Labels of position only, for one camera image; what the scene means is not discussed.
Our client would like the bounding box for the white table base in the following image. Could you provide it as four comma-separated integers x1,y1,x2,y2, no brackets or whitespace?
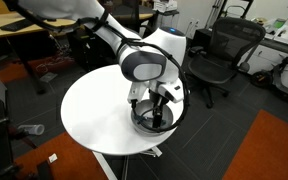
92,145,164,180

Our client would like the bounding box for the small white paper tag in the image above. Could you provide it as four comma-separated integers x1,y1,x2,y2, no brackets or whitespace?
48,153,59,164

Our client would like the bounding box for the clear plastic bottle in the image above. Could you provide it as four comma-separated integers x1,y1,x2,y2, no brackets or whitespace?
17,123,46,137

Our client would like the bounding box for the silver metal bowl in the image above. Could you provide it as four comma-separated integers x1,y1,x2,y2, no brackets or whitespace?
130,98,176,136

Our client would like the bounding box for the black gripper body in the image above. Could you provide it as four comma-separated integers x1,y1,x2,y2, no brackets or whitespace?
148,87,169,110

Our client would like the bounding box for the black tripod stand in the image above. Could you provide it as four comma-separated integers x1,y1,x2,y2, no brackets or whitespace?
213,0,256,22

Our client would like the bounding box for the black stand post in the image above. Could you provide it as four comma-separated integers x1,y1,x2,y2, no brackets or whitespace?
35,159,56,180

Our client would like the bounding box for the black keyboard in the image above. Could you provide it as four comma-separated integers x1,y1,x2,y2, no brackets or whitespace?
0,18,35,33

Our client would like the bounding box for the black electric scooter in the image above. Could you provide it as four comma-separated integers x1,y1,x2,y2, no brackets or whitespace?
249,48,288,103

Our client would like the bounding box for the black mesh office chair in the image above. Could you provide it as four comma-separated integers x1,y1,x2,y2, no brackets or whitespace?
187,17,267,109

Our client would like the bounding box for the white drawer cabinet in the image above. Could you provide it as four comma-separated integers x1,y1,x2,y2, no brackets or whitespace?
238,31,288,95

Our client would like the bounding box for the black low box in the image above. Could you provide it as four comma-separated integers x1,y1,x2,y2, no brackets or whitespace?
191,28,216,52

